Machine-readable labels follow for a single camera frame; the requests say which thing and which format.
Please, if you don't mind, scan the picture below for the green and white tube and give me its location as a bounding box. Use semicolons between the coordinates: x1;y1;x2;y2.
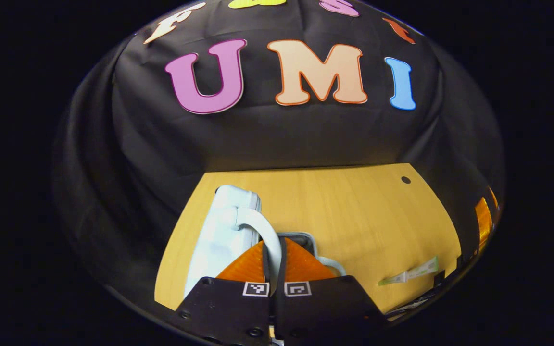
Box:
378;256;439;286

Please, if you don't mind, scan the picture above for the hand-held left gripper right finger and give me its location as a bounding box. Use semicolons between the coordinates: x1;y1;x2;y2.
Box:
274;237;387;346

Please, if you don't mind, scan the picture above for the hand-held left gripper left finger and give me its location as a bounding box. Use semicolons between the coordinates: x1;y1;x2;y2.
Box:
176;240;274;346

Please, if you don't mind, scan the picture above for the black backdrop cloth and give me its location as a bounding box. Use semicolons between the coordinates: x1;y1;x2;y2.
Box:
53;0;506;318

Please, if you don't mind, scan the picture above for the pale blue suitcase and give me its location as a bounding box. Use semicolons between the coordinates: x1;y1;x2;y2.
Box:
183;184;347;299

